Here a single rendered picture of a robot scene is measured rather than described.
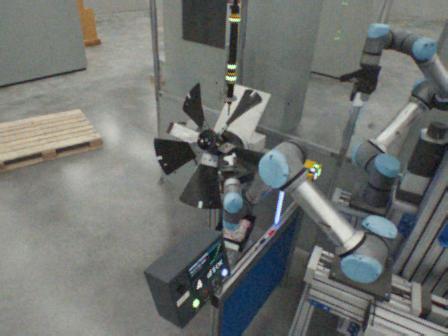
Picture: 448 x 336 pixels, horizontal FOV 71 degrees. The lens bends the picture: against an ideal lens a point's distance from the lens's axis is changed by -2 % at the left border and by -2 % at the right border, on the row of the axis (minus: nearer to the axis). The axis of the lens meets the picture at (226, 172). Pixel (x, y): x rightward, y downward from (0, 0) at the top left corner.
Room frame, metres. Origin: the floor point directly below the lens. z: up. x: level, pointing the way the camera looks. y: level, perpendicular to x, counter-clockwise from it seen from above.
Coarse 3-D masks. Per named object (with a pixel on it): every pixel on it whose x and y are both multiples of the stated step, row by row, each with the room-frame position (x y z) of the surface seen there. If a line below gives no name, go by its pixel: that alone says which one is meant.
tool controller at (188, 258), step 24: (192, 240) 0.73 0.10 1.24; (216, 240) 0.73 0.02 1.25; (168, 264) 0.63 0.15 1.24; (192, 264) 0.63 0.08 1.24; (216, 264) 0.70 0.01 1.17; (168, 288) 0.55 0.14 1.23; (192, 288) 0.60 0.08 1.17; (216, 288) 0.67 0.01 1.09; (168, 312) 0.55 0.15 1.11; (192, 312) 0.57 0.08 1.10
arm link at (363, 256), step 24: (288, 144) 0.98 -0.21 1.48; (264, 168) 0.90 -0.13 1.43; (288, 168) 0.87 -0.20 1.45; (288, 192) 0.87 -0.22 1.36; (312, 192) 0.84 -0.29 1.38; (312, 216) 0.81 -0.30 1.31; (336, 216) 0.79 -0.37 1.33; (336, 240) 0.75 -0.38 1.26; (360, 240) 0.73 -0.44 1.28; (360, 264) 0.68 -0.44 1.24
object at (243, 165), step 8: (232, 152) 1.41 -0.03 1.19; (240, 152) 1.42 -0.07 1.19; (248, 152) 1.43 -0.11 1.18; (256, 152) 1.43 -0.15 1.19; (240, 160) 1.36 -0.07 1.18; (248, 160) 1.36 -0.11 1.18; (256, 160) 1.36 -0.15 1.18; (240, 168) 1.31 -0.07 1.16; (248, 168) 1.31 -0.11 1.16; (256, 168) 1.31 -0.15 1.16; (256, 176) 1.27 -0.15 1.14
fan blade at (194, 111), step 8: (192, 88) 1.75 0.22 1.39; (192, 96) 1.73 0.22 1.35; (200, 96) 1.67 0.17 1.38; (184, 104) 1.78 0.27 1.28; (192, 104) 1.71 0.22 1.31; (200, 104) 1.64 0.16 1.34; (192, 112) 1.70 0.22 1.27; (200, 112) 1.62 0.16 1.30; (200, 120) 1.62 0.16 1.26; (200, 128) 1.62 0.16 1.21
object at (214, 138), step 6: (204, 132) 1.50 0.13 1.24; (210, 132) 1.49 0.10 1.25; (198, 138) 1.49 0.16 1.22; (204, 138) 1.48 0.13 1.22; (210, 138) 1.47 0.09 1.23; (216, 138) 1.45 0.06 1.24; (222, 138) 1.55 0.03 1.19; (198, 144) 1.46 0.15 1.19; (204, 144) 1.45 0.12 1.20; (210, 144) 1.44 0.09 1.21; (216, 144) 1.44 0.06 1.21; (222, 144) 1.49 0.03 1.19; (204, 150) 1.43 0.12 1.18; (210, 150) 1.43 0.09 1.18; (216, 150) 1.45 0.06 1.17; (222, 156) 1.49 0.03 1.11
